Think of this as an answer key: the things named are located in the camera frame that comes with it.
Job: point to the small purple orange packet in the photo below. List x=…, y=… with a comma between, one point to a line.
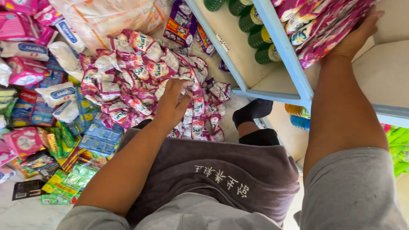
x=205, y=41

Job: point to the green plastic bags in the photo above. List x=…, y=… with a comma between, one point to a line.
x=399, y=150

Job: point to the grey-brown shorts with white print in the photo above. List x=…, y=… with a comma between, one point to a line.
x=207, y=175

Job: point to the person's grey shirt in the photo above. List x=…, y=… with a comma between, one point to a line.
x=348, y=198

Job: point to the yellow green sponge packs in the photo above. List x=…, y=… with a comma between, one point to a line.
x=7, y=105

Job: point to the orange bottle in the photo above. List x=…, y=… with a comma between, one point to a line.
x=295, y=110

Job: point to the white paper shelf label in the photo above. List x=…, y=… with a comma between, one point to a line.
x=223, y=42

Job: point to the black sock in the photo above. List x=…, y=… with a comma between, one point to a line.
x=254, y=110

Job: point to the dark printed packets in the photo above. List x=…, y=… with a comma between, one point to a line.
x=40, y=164

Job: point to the white packet with blue label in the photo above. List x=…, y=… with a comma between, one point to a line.
x=70, y=35
x=57, y=93
x=66, y=111
x=65, y=59
x=24, y=50

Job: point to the person's right fingers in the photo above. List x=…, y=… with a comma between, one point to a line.
x=372, y=20

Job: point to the blue bottle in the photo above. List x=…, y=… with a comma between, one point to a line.
x=299, y=122

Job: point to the pink pad pack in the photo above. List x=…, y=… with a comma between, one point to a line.
x=48, y=13
x=27, y=72
x=17, y=5
x=22, y=28

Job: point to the large white plastic bag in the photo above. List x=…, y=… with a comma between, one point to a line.
x=108, y=19

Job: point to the heap of green sachet strips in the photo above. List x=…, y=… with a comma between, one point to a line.
x=68, y=182

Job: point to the heap of blue sachet strips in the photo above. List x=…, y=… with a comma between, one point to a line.
x=99, y=139

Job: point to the black knee sleeve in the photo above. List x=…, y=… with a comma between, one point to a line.
x=259, y=138

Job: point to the pink pack with round label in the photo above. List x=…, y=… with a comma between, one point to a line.
x=26, y=142

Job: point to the black flat packet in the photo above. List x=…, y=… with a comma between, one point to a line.
x=28, y=189

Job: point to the blue and red toothpaste boxes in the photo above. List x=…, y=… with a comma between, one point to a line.
x=33, y=111

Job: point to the person's left hand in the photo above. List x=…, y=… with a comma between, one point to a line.
x=169, y=107

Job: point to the light blue shelf unit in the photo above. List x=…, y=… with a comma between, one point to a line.
x=287, y=54

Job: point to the person's right hand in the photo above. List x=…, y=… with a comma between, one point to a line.
x=353, y=40

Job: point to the pile of pink detergent sachets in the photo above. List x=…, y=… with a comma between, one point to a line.
x=134, y=80

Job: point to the large purple packet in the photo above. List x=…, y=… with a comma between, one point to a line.
x=180, y=24

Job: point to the green ribbed bottle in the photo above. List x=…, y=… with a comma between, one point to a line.
x=265, y=55
x=258, y=37
x=214, y=3
x=238, y=6
x=249, y=19

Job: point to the stack of pink sachet strips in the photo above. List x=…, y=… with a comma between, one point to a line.
x=319, y=28

